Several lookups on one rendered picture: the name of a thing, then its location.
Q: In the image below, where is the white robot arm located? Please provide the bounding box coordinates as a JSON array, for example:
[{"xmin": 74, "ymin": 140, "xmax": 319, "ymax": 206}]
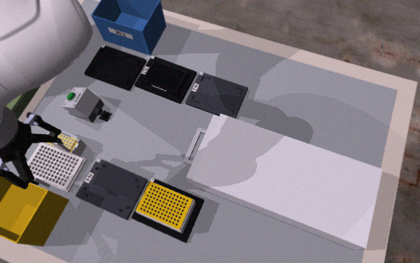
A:
[{"xmin": 0, "ymin": 0, "xmax": 93, "ymax": 149}]

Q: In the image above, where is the yellow waste bin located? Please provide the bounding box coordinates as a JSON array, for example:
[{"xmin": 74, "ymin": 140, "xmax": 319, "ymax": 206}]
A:
[{"xmin": 0, "ymin": 176, "xmax": 69, "ymax": 247}]

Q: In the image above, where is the grey bench mat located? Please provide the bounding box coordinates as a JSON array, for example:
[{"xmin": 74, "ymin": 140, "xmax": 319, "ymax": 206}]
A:
[{"xmin": 30, "ymin": 0, "xmax": 397, "ymax": 263}]

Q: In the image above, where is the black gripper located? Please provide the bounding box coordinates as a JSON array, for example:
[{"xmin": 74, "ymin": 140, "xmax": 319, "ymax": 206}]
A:
[{"xmin": 0, "ymin": 112, "xmax": 71, "ymax": 189}]

